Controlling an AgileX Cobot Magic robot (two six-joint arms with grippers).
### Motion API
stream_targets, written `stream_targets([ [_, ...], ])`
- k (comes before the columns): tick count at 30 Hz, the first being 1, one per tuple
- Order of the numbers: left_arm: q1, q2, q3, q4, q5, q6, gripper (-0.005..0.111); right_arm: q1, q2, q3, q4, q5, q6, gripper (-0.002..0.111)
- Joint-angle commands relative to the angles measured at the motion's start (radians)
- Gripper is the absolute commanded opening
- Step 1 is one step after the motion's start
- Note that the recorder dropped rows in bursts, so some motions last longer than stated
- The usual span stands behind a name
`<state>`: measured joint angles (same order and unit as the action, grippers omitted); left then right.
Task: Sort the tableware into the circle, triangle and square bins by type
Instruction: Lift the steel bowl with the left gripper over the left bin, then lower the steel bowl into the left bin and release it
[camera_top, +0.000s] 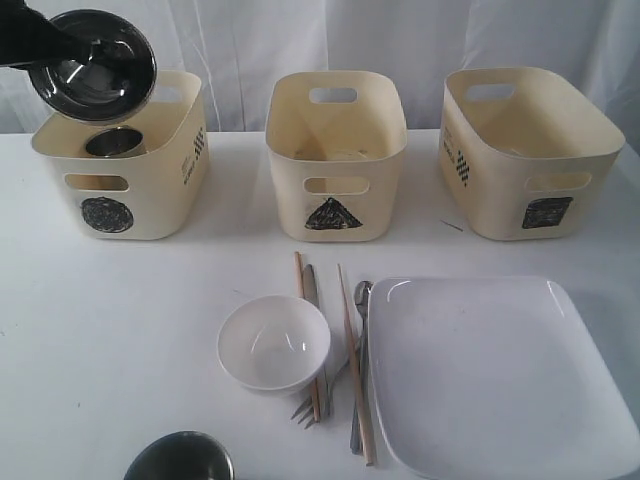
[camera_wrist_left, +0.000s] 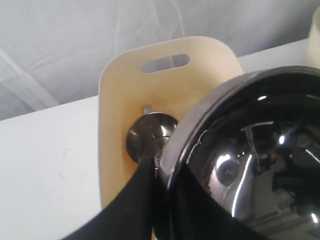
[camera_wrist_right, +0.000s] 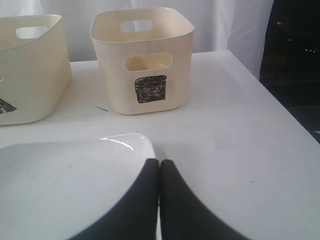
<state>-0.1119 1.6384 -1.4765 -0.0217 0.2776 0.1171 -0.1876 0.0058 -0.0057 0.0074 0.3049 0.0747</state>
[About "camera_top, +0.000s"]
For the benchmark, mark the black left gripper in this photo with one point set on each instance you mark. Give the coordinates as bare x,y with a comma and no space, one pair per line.
27,38

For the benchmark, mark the steel mug with handle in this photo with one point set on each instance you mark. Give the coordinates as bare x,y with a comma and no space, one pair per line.
116,142

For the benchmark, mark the white plastic bowl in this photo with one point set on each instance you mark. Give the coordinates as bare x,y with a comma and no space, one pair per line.
274,345

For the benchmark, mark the small steel cup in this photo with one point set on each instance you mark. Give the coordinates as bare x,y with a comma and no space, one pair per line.
182,455

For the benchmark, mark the white backdrop curtain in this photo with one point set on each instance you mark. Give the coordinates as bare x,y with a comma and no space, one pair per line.
239,49

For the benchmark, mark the cream bin with circle mark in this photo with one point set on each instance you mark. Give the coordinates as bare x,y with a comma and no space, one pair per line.
143,197

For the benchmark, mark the cream bin with triangle mark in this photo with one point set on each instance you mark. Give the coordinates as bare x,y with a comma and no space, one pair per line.
336,142

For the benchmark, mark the left wooden chopstick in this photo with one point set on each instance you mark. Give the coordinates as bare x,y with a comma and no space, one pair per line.
313,389

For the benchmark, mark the wooden chopstick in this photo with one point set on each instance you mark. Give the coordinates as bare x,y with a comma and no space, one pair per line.
313,389
364,421

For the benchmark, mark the steel table knife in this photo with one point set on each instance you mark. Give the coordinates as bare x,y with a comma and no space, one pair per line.
311,295

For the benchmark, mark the steel spoon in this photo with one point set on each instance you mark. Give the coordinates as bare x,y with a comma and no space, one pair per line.
361,301

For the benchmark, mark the steel fork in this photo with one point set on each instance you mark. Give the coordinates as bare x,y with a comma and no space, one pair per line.
330,385

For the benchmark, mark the cream bin with square mark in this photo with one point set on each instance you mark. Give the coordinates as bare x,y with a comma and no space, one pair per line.
524,153

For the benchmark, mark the right wooden chopstick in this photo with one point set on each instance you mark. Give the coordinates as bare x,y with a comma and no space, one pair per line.
364,421

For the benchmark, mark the white square plate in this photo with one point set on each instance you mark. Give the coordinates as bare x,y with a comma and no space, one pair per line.
494,378

